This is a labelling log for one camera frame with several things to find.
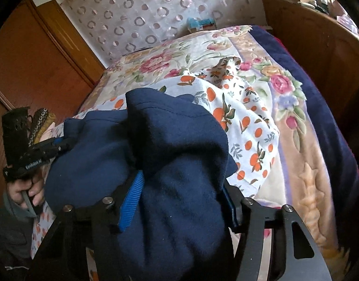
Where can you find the floral bed quilt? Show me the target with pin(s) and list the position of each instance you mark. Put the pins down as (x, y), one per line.
(280, 130)

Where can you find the long wooden sideboard cabinet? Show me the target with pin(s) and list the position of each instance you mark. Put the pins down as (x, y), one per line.
(327, 51)

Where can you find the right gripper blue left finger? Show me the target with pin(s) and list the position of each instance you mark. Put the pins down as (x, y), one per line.
(121, 205)

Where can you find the wooden louvered wardrobe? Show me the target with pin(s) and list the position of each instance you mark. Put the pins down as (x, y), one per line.
(44, 62)

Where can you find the navy printed t-shirt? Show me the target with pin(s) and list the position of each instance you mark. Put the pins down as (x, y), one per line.
(177, 232)

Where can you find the black circle patterned pillow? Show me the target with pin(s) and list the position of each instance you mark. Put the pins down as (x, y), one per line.
(38, 121)

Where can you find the navy blue fleece blanket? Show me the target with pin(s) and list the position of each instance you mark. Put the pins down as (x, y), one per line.
(340, 161)

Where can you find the person left hand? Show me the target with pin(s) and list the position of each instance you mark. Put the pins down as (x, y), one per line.
(34, 188)

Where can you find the orange fruit print bedsheet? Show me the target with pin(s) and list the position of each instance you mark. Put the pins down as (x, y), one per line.
(180, 109)

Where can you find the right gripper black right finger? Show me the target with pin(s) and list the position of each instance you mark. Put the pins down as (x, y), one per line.
(240, 213)

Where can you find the blue item cardboard box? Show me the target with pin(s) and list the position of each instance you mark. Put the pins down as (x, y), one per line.
(196, 25)

